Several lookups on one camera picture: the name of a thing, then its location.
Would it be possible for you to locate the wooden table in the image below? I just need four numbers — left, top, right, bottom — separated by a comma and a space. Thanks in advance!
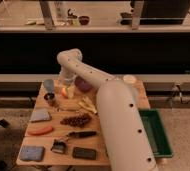
17, 81, 149, 166

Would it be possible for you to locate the grey blue triangular sponge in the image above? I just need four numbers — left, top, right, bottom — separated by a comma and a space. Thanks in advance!
30, 108, 51, 122

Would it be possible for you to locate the metal spoon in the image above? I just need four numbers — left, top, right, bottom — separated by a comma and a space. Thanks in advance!
56, 107, 79, 113

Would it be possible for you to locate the green plastic tray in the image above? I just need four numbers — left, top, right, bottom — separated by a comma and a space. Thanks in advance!
139, 109, 173, 159

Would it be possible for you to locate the yellow red apple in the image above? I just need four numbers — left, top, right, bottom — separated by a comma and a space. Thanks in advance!
61, 87, 68, 98

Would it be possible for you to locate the yellow banana bunch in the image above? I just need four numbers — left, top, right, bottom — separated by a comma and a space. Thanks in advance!
78, 97, 97, 114

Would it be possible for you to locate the black background box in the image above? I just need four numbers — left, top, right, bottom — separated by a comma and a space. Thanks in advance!
120, 0, 190, 25

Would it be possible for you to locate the white paper cup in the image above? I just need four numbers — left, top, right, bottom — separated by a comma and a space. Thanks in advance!
123, 75, 137, 84

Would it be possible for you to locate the dark red background bowl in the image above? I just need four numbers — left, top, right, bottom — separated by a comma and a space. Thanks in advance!
78, 16, 90, 25

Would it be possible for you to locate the purple bowl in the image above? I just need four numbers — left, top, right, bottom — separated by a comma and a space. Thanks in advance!
75, 76, 92, 93

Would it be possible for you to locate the orange carrot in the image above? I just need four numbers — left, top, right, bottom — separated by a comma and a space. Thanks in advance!
27, 126, 54, 136

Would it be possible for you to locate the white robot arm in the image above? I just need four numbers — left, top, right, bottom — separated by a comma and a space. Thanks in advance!
57, 49, 159, 171

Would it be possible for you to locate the blue plastic cup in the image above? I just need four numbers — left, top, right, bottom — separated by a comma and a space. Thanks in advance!
43, 79, 54, 93

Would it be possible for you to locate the small metal cup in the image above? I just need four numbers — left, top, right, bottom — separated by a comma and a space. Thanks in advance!
44, 93, 56, 106

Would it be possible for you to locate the bunch of dark grapes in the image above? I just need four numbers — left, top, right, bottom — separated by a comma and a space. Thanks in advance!
60, 114, 92, 128

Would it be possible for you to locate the black rectangular case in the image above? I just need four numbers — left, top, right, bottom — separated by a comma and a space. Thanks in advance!
72, 147, 97, 160

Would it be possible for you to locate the black binder clip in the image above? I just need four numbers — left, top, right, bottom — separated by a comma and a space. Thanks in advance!
51, 140, 67, 154

